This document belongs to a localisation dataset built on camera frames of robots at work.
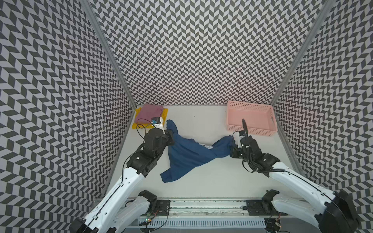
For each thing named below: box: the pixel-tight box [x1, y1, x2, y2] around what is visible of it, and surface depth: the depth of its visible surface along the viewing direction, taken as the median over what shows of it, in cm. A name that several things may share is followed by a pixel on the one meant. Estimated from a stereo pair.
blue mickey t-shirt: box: [160, 119, 236, 184], surface depth 83 cm
